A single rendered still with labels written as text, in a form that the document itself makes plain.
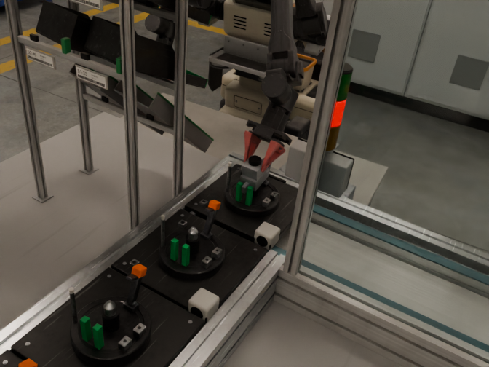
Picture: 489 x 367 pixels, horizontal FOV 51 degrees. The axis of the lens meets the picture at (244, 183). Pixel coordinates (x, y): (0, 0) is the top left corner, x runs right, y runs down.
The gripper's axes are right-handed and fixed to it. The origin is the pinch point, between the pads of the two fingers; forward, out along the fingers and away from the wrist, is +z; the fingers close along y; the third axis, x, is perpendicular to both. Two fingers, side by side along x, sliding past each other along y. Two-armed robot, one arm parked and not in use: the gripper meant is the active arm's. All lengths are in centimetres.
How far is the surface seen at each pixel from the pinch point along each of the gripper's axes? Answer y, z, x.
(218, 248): 5.3, 20.2, -12.4
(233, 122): -36, -16, 52
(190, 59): -209, -88, 271
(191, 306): 8.7, 31.3, -21.6
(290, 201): 8.1, 4.1, 12.1
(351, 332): 35.3, 25.0, 1.0
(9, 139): -211, 33, 129
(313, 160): 19.6, -3.0, -22.9
